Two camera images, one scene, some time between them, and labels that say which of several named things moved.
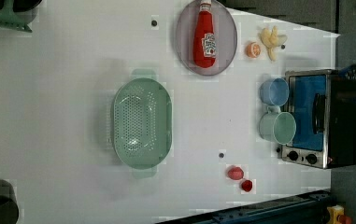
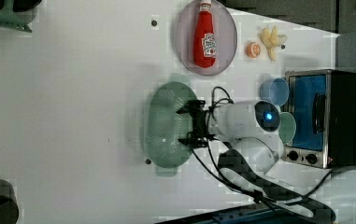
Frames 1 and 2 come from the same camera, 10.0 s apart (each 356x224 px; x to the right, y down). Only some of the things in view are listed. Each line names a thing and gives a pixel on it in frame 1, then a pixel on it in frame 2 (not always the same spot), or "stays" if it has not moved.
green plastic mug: [277, 126] stays
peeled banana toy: [271, 39] stays
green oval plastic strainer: [142, 123] -> [164, 127]
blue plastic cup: [274, 91] stays
